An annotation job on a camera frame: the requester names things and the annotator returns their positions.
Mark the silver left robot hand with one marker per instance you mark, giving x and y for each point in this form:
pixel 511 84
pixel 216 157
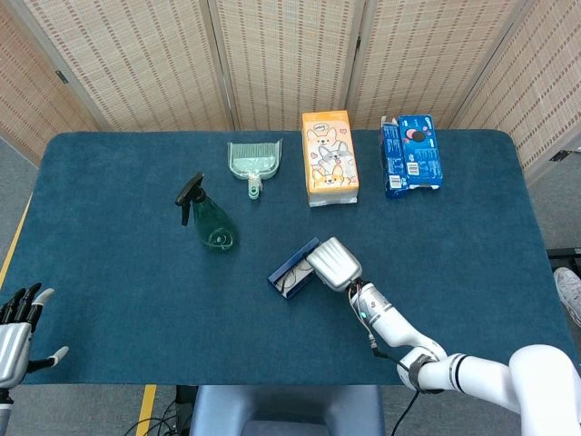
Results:
pixel 11 349

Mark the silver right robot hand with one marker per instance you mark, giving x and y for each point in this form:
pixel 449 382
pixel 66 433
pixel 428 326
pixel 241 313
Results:
pixel 336 265

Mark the black eyeglasses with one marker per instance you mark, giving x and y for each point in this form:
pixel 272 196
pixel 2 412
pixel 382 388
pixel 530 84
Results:
pixel 297 272

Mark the blue folding glasses case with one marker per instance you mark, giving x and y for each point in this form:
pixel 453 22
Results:
pixel 292 260

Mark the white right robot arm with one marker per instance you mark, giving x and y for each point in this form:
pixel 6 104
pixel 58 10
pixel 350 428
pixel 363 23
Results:
pixel 395 322

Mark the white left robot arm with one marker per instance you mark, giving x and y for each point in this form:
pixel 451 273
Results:
pixel 4 406

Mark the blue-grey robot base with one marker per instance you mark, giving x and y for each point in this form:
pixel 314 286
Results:
pixel 286 409

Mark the orange corgi tissue pack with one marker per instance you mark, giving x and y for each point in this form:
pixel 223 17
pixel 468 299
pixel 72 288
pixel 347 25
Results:
pixel 329 154

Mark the dark blue cookie box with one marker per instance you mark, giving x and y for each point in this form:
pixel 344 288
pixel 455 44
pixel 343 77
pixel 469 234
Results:
pixel 392 163

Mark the green spray bottle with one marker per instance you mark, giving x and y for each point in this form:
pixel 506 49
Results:
pixel 213 222

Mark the mint green dustpan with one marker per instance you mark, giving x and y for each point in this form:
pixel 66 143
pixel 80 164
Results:
pixel 254 159

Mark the blue table cloth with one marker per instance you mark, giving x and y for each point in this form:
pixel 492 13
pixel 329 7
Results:
pixel 136 295

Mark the blue cookie box with picture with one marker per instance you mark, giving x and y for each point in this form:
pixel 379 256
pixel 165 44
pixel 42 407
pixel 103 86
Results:
pixel 422 154

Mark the black table leg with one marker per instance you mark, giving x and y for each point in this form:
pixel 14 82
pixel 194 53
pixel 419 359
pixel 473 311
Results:
pixel 183 395

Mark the woven folding screen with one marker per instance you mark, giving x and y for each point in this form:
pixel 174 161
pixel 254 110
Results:
pixel 281 59

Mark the black metal bar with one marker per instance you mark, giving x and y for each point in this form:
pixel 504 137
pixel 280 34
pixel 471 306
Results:
pixel 565 253

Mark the white shoe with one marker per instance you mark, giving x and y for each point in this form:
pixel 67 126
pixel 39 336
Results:
pixel 569 290

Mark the black screen bracket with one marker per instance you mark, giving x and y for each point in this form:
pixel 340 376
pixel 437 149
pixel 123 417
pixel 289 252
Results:
pixel 559 155

